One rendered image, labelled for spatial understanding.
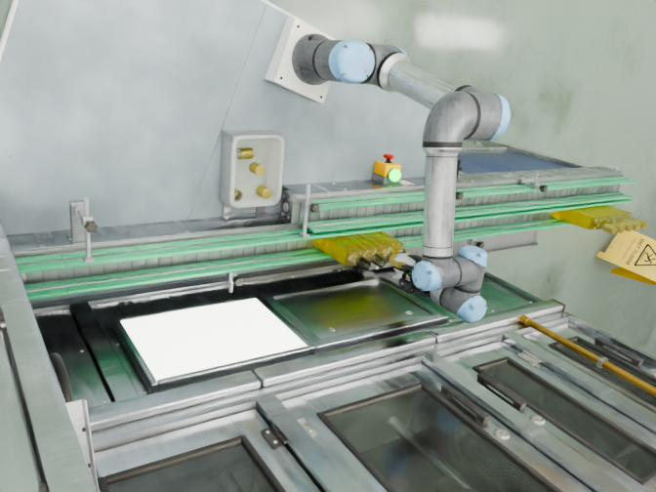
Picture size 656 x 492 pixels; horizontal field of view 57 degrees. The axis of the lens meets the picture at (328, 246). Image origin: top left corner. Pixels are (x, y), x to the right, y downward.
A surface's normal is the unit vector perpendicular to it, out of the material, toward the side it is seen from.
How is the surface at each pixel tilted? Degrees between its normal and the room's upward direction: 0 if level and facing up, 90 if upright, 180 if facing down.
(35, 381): 90
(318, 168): 0
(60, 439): 90
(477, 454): 90
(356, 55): 6
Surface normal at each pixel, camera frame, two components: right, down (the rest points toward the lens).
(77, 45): 0.53, 0.34
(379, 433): 0.10, -0.94
